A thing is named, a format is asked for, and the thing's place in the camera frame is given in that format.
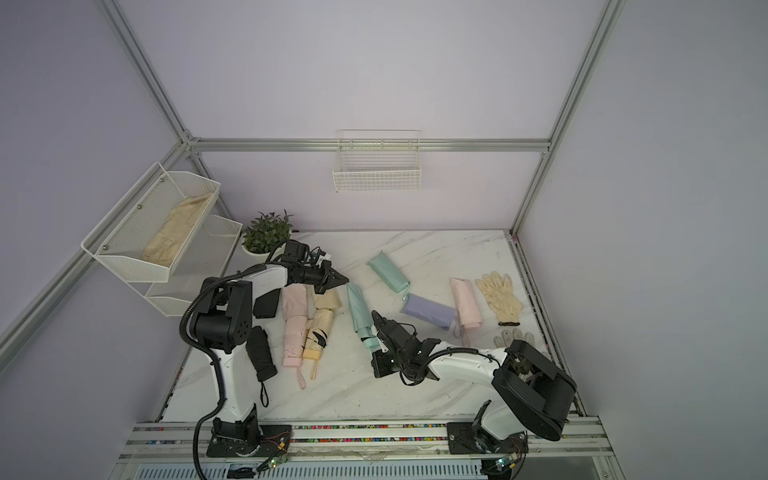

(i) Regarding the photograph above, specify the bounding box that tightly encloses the aluminium rail frame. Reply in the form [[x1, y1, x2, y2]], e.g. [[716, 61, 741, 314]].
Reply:
[[110, 416, 625, 479]]

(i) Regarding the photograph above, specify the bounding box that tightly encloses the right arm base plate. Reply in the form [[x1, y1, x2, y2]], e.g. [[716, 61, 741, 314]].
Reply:
[[446, 422, 528, 454]]

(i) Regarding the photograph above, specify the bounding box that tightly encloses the white wire wall basket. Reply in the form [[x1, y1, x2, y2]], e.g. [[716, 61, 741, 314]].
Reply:
[[332, 129, 422, 194]]

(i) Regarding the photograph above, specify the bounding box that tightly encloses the black umbrella sleeve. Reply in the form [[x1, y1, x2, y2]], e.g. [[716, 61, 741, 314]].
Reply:
[[252, 289, 281, 319]]

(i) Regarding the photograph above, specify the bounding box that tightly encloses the cream glove in shelf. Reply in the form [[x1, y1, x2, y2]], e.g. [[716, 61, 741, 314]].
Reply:
[[141, 194, 212, 267]]

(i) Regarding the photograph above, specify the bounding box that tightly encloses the yellow umbrella sleeve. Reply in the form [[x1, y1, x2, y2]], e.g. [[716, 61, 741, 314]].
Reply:
[[312, 289, 343, 311]]

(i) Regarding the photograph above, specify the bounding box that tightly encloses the potted green plant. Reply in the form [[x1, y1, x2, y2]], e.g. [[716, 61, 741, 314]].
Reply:
[[242, 210, 294, 255]]

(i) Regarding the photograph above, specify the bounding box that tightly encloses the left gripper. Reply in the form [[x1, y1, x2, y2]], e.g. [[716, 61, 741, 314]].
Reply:
[[295, 259, 348, 294]]

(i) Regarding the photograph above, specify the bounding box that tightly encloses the purple umbrella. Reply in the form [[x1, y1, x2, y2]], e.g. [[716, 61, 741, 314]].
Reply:
[[401, 293, 458, 330]]

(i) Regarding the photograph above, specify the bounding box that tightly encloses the black umbrella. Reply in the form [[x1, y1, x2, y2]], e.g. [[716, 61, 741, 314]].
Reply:
[[246, 326, 278, 408]]

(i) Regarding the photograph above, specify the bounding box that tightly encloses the pink umbrella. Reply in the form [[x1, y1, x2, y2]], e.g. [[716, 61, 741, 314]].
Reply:
[[450, 278, 483, 347], [282, 316, 308, 390]]

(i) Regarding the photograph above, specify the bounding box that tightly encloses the white speckled work glove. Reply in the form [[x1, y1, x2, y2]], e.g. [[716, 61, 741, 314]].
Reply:
[[493, 328, 535, 348]]

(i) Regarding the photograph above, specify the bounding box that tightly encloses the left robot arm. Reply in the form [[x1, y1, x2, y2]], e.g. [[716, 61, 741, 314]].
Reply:
[[179, 239, 349, 445]]

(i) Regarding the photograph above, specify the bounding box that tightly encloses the cream work glove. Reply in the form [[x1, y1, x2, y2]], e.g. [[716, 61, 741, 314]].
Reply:
[[475, 271, 523, 327]]

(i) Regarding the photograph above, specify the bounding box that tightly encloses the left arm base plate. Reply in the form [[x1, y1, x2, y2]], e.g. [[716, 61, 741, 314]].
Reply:
[[206, 422, 293, 458]]

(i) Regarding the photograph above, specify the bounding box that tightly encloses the green umbrella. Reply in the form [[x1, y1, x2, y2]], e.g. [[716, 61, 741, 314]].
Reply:
[[361, 336, 382, 354], [367, 251, 411, 295]]

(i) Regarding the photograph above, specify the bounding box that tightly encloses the pink umbrella sleeve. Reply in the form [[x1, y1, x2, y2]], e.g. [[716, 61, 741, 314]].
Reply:
[[281, 284, 309, 321]]

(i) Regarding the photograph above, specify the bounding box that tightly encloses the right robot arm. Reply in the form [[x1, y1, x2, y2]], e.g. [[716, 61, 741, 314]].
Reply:
[[371, 311, 577, 452]]

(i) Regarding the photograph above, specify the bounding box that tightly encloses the white tiered mesh shelf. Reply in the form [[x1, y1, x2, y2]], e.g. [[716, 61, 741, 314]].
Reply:
[[81, 163, 242, 317]]

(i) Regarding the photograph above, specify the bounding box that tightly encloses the yellow umbrella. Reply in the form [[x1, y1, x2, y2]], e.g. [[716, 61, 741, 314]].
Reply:
[[302, 309, 335, 380]]

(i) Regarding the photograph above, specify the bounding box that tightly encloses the green umbrella sleeve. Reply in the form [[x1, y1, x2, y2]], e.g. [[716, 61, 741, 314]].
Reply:
[[347, 283, 374, 341]]

